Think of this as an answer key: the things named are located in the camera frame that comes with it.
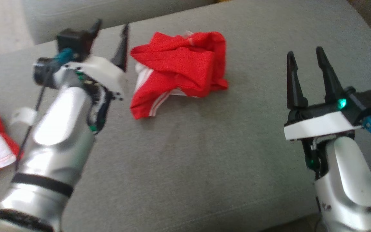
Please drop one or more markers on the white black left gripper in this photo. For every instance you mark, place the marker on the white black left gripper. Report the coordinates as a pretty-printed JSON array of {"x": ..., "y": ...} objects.
[{"x": 105, "y": 72}]

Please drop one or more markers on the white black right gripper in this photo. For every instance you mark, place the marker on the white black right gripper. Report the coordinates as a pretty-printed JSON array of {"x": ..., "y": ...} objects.
[{"x": 317, "y": 124}]

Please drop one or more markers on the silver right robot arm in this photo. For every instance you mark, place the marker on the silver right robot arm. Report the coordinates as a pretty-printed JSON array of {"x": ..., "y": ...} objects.
[{"x": 349, "y": 180}]

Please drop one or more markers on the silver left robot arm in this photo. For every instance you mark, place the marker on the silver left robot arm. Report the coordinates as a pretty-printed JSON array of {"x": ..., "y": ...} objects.
[{"x": 56, "y": 129}]

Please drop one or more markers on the grey and yellow sofa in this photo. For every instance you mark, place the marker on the grey and yellow sofa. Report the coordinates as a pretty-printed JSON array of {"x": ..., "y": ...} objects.
[{"x": 204, "y": 145}]

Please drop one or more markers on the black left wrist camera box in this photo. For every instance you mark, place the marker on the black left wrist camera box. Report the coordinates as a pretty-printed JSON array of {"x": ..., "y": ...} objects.
[{"x": 72, "y": 42}]

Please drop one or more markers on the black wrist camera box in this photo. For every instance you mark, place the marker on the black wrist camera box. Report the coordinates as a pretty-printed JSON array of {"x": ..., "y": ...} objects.
[
  {"x": 72, "y": 42},
  {"x": 366, "y": 104}
]

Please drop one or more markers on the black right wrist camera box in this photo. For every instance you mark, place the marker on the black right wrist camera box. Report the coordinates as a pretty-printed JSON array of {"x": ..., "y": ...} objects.
[{"x": 366, "y": 104}]

